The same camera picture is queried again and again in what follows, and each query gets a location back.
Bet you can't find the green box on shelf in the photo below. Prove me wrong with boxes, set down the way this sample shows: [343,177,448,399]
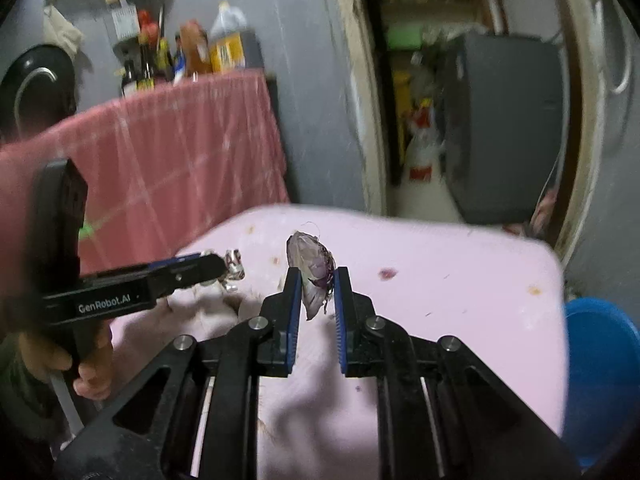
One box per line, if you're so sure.
[385,23,425,51]

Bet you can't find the large oil jug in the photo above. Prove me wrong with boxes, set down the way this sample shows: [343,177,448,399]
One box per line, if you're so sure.
[208,1,247,73]

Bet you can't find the wooden door frame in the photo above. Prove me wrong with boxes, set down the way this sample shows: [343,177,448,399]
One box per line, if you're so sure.
[337,0,606,264]

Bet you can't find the purple onion peel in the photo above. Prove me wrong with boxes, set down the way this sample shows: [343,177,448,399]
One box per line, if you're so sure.
[285,231,335,321]

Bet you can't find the dark soy sauce bottle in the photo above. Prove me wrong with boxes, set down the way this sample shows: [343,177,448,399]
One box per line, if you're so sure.
[120,10,160,98]

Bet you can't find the foil scrap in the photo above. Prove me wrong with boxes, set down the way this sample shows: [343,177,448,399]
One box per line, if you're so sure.
[218,249,245,292]

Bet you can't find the metal box grater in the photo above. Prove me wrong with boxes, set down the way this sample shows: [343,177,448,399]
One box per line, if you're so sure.
[110,6,140,44]

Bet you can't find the red white bottle on floor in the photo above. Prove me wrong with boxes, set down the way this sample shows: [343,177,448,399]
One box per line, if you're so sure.
[407,98,442,183]

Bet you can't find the beige hanging towel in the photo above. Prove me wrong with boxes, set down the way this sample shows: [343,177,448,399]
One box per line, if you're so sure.
[43,6,85,61]

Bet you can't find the person's left hand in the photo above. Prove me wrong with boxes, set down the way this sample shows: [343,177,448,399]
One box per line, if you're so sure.
[17,321,114,401]

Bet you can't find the blue plastic bucket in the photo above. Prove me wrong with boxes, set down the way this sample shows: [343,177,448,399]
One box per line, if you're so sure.
[562,298,639,468]

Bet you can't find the brown sauce bottle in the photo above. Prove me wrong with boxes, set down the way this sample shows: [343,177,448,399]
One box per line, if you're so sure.
[180,20,213,76]

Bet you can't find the red checked counter cloth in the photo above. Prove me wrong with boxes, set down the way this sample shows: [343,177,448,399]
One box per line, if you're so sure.
[1,70,288,281]

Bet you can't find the black wok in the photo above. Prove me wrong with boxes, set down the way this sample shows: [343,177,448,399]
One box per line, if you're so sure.
[1,44,77,143]

